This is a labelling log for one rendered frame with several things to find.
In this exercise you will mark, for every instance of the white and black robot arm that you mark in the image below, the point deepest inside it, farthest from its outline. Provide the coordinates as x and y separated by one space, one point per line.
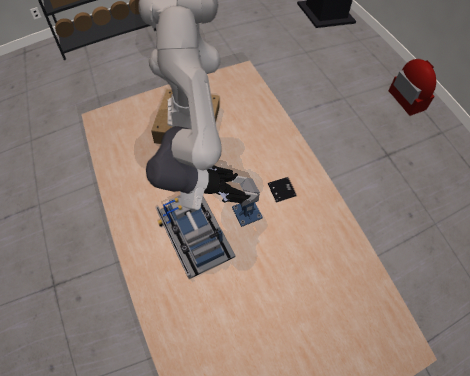
193 144

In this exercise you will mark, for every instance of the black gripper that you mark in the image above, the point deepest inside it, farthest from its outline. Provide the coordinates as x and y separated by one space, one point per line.
217 178

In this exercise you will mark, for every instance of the light grey flat bar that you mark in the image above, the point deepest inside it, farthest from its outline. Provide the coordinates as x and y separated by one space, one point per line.
200 240

